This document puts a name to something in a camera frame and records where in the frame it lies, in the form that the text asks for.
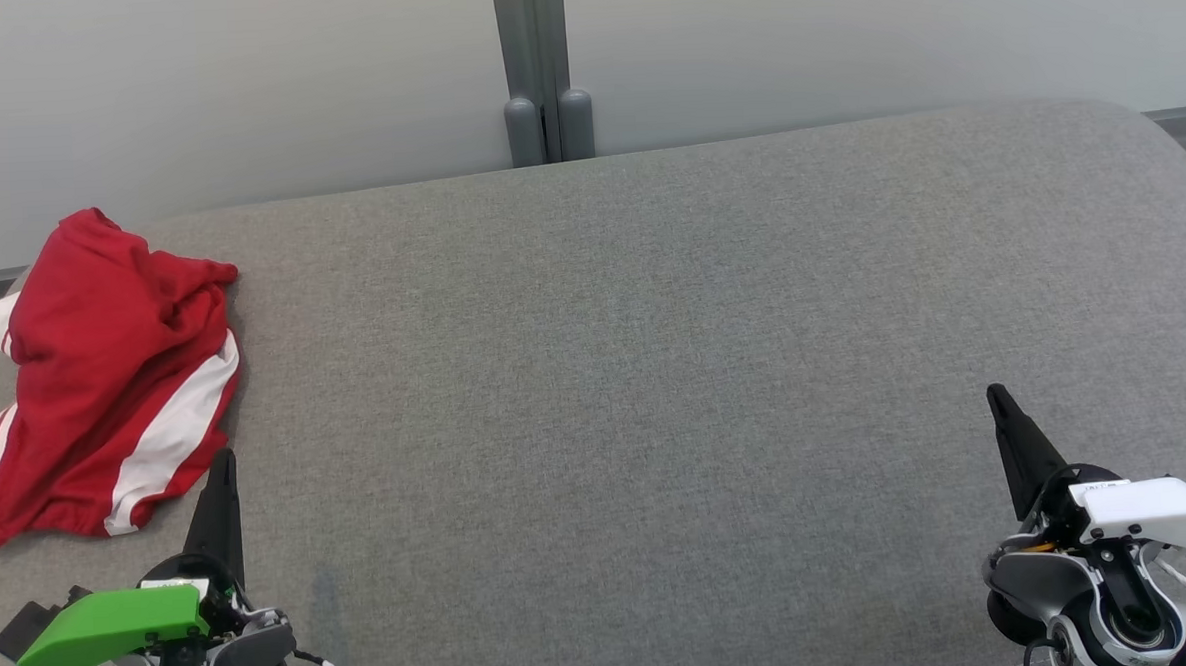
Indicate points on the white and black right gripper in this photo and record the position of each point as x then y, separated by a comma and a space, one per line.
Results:
1161, 510

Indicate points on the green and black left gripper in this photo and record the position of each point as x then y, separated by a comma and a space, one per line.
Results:
105, 625

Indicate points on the red jersey with black number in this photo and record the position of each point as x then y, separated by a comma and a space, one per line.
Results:
58, 466

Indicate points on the red shorts with white panel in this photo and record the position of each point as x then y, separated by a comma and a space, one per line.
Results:
120, 284

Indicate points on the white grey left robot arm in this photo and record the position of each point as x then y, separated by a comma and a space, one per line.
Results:
252, 653

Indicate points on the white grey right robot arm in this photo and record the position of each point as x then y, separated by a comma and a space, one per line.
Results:
1044, 579

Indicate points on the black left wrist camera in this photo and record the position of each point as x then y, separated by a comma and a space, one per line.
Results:
25, 626

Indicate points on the grey partition post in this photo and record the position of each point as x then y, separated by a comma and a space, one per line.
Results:
542, 75

